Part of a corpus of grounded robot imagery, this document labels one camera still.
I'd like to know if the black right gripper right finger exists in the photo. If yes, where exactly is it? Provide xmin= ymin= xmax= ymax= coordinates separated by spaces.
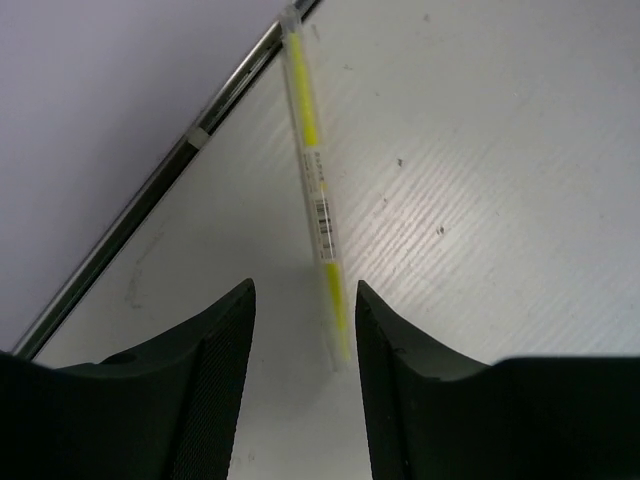
xmin=355 ymin=282 xmax=639 ymax=479

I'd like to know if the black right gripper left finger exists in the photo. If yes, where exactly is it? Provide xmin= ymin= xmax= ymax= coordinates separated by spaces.
xmin=1 ymin=280 xmax=256 ymax=479

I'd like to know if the metal table edge rail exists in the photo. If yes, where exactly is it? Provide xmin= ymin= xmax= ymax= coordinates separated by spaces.
xmin=9 ymin=0 xmax=324 ymax=361

